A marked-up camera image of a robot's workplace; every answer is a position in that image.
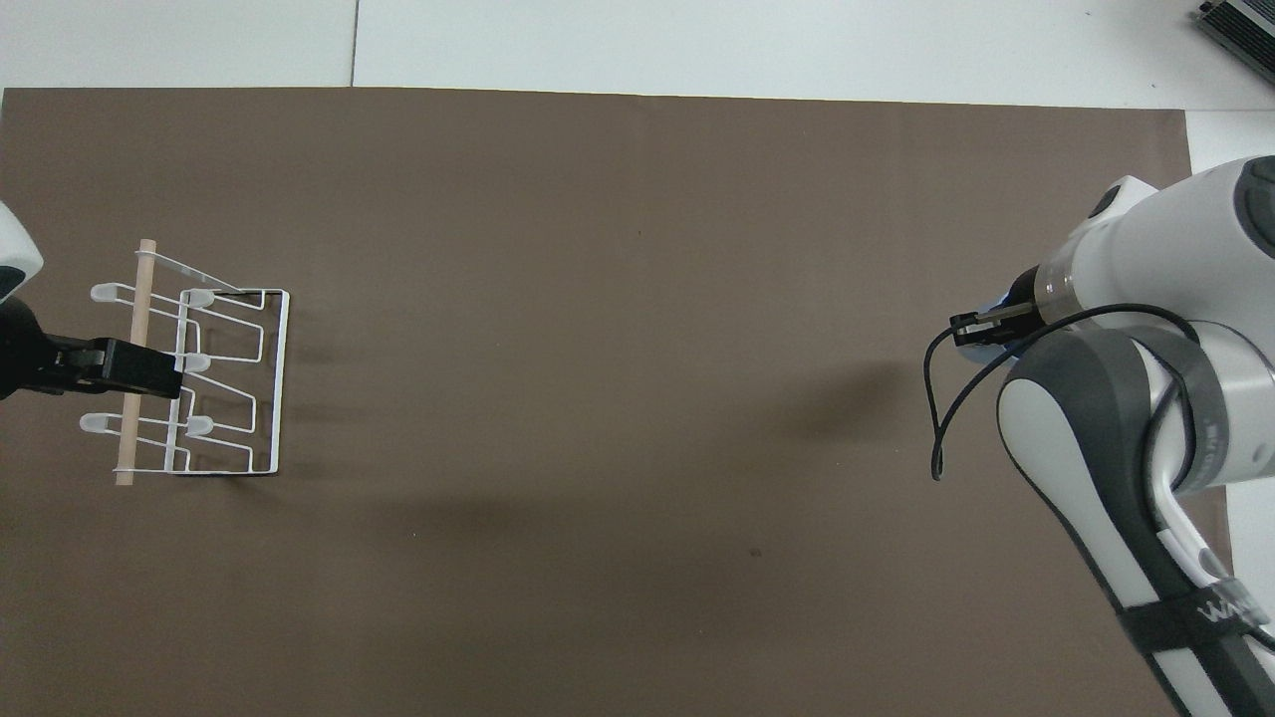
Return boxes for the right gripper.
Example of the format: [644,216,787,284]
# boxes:
[1000,266,1044,330]

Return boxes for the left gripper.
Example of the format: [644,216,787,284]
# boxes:
[0,296,63,402]

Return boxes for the white wire cup holder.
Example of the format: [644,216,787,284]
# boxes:
[79,238,293,488]

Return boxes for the grey ribbed metal device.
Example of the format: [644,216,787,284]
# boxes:
[1194,0,1275,58]

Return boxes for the black cable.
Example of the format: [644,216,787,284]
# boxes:
[923,303,1202,483]

